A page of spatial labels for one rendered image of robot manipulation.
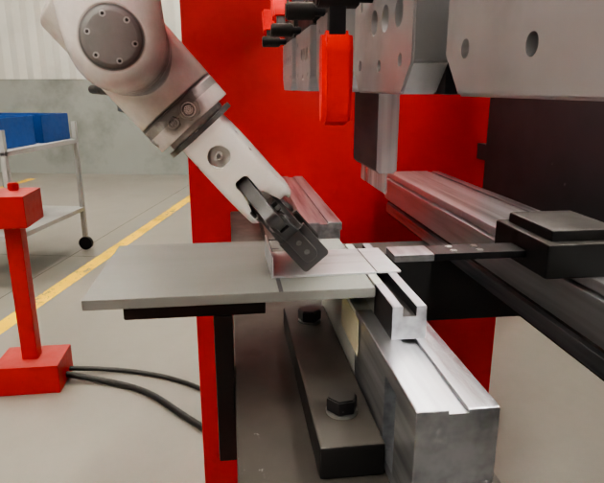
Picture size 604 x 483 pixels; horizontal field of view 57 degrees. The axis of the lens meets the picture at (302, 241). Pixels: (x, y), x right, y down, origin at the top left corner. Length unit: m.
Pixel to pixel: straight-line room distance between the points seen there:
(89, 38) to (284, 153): 1.02
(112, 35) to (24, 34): 8.45
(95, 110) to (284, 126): 7.14
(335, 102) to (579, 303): 0.39
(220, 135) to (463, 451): 0.32
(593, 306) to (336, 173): 0.92
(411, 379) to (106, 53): 0.33
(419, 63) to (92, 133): 8.24
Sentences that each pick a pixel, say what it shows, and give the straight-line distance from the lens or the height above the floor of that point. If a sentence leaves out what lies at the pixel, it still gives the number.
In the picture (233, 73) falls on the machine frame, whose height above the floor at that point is 1.21.
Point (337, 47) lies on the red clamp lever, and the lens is 0.41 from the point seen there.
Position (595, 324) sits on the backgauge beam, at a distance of 0.67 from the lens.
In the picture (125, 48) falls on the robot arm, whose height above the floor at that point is 1.21.
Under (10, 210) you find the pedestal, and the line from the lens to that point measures 2.30.
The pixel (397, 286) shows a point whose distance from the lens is 0.54.
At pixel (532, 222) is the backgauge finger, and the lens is 0.68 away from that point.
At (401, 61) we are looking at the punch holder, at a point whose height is 1.19.
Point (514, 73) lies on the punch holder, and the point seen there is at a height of 1.18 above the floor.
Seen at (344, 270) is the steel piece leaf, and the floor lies 1.00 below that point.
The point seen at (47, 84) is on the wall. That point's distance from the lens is 8.76.
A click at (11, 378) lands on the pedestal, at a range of 2.54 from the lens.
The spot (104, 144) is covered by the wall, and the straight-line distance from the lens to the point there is 8.48.
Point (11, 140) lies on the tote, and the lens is 3.84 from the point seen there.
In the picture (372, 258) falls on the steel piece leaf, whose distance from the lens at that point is 0.61.
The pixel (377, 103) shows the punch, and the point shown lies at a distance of 0.54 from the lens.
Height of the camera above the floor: 1.18
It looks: 15 degrees down
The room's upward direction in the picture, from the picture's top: straight up
